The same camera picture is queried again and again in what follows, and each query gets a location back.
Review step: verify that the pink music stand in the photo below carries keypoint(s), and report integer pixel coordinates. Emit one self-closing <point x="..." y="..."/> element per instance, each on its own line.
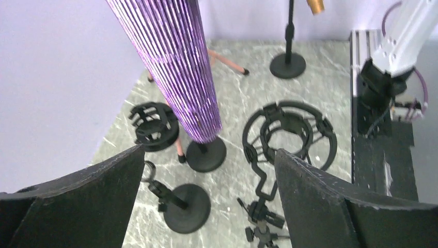
<point x="213" y="56"/>

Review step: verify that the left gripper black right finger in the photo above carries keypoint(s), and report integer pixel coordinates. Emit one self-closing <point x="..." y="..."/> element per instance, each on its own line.
<point x="322" y="210"/>

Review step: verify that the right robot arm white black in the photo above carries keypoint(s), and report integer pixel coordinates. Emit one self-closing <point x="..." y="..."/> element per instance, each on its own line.
<point x="385" y="72"/>

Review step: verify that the black shock mount desk stand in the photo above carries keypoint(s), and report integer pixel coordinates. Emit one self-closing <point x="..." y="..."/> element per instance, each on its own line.
<point x="157" y="128"/>

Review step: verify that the black round base mic stand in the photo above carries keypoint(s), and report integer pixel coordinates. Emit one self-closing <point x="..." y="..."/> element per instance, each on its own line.
<point x="185" y="209"/>

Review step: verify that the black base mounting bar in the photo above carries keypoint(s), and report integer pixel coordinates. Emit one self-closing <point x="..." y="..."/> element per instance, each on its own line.
<point x="382" y="163"/>

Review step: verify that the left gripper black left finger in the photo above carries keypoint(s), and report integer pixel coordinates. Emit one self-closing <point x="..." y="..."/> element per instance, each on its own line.
<point x="87" y="208"/>

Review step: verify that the gold microphone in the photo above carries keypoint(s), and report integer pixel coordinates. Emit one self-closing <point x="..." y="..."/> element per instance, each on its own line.
<point x="316" y="6"/>

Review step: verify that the black tripod mic stand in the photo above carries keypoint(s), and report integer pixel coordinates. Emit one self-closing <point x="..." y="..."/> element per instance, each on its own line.
<point x="294" y="117"/>

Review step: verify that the glitter purple silver microphone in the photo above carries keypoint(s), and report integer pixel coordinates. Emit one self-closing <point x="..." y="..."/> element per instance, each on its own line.
<point x="169" y="38"/>

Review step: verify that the black round stand right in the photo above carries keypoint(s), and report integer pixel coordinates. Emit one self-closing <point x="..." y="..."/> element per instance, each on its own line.
<point x="288" y="65"/>

